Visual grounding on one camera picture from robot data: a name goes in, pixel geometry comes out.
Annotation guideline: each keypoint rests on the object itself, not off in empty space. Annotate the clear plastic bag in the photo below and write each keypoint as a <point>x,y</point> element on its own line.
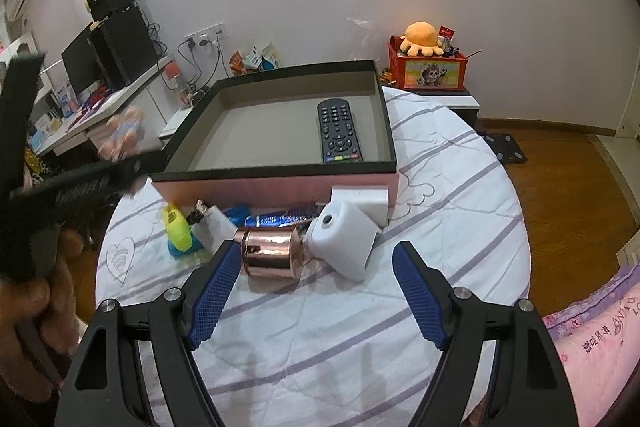
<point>369,40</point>

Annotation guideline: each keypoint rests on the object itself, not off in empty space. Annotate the black floor scale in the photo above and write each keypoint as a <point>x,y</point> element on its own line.
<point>505,148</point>

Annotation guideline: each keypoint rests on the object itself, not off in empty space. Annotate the white USB charger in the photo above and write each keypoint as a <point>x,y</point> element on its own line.
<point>214,229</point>

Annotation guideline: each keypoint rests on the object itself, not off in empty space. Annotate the red toy crate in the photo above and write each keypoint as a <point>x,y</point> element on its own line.
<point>421,73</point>

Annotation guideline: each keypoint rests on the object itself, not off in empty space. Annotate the black TV remote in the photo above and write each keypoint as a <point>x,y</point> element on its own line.
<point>339,141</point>

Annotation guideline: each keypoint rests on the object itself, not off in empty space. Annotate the yellow highlighter marker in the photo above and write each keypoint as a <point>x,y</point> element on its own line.
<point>179,236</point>

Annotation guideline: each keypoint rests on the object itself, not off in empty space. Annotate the black computer monitor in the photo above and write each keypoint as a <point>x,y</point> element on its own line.
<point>80,62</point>

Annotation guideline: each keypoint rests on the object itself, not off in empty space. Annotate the pink pig doll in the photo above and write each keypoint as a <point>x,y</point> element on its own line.
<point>126,132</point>

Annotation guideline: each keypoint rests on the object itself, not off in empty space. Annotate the orange octopus plush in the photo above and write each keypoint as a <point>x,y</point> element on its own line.
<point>421,39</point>

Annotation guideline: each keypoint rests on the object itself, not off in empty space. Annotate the person left hand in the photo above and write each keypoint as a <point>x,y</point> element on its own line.
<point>55,300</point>

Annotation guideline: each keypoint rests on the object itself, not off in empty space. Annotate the blue gold foil box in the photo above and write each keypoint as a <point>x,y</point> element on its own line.
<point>282,218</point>

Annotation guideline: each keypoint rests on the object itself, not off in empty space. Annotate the pink black-rimmed storage box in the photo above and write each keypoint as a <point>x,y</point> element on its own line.
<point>255,139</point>

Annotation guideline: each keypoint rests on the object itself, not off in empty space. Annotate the orange capped bottle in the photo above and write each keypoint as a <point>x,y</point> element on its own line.
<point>178,84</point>

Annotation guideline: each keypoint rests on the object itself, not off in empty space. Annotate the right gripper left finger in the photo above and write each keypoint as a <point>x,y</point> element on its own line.
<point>108,383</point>

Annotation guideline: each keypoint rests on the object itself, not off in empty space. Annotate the blue rectangular case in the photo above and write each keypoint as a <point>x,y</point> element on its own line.
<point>237,214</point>

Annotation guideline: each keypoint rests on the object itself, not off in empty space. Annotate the wall power strip outlet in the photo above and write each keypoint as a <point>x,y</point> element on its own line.
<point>212,35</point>

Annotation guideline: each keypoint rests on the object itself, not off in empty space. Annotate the black computer tower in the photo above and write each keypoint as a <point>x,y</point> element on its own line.
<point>123,48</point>

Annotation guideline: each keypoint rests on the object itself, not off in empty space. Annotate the snack bags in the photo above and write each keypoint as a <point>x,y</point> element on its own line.
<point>259,57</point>

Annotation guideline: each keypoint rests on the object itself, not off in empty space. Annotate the white desk with drawers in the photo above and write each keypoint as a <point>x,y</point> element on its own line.
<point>73,130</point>

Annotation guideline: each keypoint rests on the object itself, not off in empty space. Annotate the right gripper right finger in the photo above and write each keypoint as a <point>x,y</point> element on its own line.
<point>527,385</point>

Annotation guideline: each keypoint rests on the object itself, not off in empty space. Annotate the black hair clip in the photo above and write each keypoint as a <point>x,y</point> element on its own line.
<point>198,213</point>

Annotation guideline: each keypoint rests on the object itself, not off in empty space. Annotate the white square power adapter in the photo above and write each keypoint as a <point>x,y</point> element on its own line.
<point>374,201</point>

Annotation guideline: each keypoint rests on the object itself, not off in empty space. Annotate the white plug night light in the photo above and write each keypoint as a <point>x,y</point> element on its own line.
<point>342,236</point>

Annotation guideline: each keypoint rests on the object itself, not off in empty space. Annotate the pink bedding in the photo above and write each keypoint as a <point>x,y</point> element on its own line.
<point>597,340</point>

